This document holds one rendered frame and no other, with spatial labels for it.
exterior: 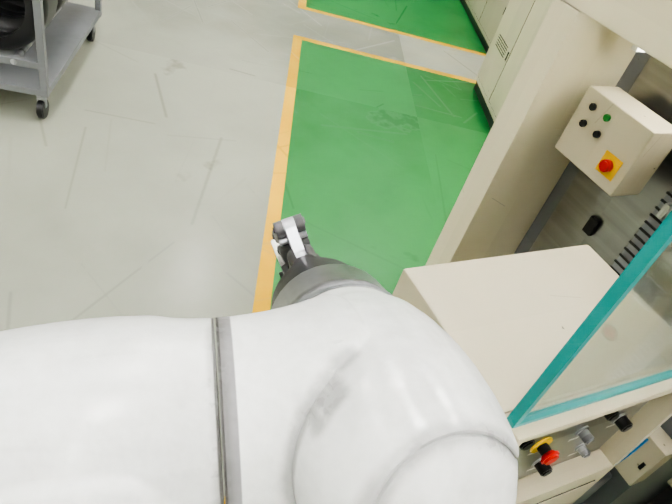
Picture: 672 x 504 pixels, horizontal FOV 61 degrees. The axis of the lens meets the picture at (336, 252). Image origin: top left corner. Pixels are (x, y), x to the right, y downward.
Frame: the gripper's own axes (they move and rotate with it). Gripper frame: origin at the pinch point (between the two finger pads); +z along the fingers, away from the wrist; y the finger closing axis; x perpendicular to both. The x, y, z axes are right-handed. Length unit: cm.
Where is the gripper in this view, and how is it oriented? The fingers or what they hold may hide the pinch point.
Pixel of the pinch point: (289, 249)
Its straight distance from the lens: 60.6
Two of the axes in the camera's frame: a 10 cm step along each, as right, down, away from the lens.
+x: 9.3, -3.4, 1.2
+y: 2.9, 9.1, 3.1
